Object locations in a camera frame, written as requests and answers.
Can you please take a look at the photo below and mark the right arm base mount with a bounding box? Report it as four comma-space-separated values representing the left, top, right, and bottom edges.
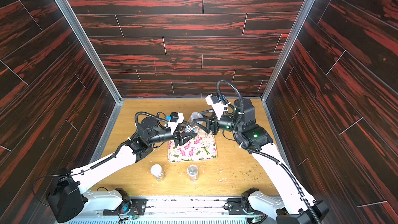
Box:
223, 198, 266, 216

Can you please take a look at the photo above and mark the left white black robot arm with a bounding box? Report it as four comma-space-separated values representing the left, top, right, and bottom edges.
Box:
45, 113, 197, 223

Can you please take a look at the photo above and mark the right black corrugated cable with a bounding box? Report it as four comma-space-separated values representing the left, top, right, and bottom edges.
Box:
217, 80, 322, 224

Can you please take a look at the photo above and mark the jar with white lid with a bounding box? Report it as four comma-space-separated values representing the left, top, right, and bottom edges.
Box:
150, 164, 165, 181

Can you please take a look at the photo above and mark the clear plastic candy jar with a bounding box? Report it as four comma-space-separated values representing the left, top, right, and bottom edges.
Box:
187, 112, 204, 133

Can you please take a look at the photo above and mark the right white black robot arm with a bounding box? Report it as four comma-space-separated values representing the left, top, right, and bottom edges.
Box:
194, 94, 329, 224

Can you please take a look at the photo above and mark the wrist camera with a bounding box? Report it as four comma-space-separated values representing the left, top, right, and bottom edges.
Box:
165, 112, 184, 134
205, 94, 231, 120

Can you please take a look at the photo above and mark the floral pattern tray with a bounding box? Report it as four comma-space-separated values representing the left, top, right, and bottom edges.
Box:
167, 130, 218, 163

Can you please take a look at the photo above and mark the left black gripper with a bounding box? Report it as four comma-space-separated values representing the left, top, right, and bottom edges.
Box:
146, 120, 195, 148

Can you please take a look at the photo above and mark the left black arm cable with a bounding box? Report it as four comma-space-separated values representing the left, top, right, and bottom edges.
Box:
32, 136, 137, 206

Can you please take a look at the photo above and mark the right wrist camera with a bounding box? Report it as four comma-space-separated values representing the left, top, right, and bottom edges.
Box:
205, 94, 231, 120

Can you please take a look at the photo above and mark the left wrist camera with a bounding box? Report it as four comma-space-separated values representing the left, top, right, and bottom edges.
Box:
165, 112, 184, 134

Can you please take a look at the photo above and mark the middle clear candy jar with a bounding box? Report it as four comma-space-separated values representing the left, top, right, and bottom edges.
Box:
187, 164, 199, 181

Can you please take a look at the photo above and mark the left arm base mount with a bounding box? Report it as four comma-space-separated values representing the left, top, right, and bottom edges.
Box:
103, 198, 147, 217

